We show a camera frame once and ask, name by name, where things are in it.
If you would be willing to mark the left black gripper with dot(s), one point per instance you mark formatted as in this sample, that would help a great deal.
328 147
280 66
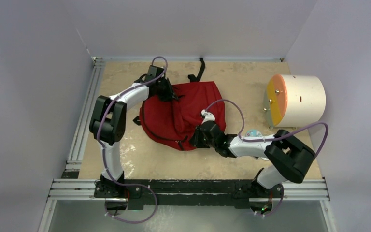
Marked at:
169 95

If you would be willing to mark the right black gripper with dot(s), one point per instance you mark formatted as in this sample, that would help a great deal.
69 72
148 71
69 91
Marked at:
195 138

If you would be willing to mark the red backpack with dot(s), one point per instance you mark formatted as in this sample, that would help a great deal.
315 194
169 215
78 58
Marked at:
173 123

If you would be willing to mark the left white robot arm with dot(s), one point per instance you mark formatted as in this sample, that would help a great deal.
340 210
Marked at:
108 124

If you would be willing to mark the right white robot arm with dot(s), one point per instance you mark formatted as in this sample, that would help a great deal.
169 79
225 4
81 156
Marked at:
290 158

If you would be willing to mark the light blue pencil case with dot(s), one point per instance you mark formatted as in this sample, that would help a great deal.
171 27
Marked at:
255 133

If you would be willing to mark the white cylinder with coloured disc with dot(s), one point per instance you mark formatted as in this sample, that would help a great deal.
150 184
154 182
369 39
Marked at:
293 101

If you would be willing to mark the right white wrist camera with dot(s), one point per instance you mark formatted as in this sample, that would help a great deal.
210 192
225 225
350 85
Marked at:
207 116

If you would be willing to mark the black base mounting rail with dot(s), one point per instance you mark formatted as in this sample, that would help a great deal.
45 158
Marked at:
239 193

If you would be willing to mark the aluminium frame rails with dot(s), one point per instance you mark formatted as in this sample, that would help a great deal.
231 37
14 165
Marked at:
83 189

